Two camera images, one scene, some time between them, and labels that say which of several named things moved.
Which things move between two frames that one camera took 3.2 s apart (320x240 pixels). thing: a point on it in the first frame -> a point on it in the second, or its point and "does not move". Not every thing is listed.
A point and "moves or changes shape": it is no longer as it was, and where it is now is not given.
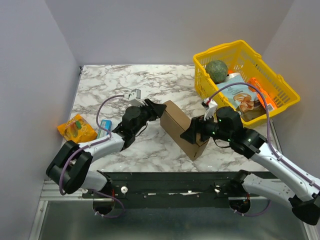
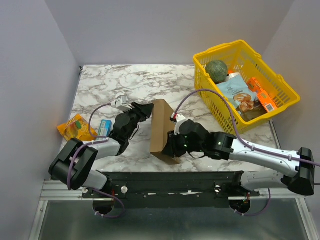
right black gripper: (196, 128) -> (170, 144)
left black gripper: (154, 112) -> (142, 113)
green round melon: (217, 70) does not move
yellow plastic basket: (239, 56) does not move
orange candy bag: (77, 129) does not move
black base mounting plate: (167, 190) does not move
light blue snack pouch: (242, 96) does not move
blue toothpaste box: (106, 124) does not move
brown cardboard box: (175, 123) moves or changes shape
